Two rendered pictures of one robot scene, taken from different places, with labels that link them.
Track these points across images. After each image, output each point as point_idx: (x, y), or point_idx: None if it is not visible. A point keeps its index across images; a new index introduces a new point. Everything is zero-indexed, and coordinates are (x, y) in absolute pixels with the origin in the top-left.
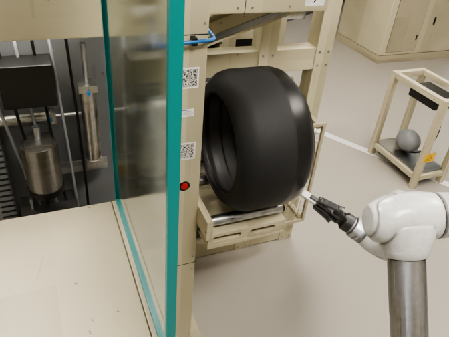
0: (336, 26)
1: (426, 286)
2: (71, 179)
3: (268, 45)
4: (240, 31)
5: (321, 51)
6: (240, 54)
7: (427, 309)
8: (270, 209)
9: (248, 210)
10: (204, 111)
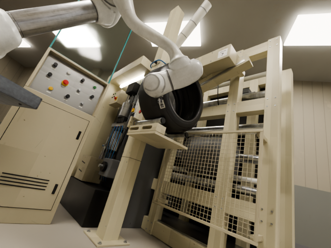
0: (277, 83)
1: (75, 1)
2: None
3: (231, 99)
4: (203, 84)
5: (268, 98)
6: (217, 106)
7: (63, 3)
8: (155, 118)
9: (141, 108)
10: (176, 107)
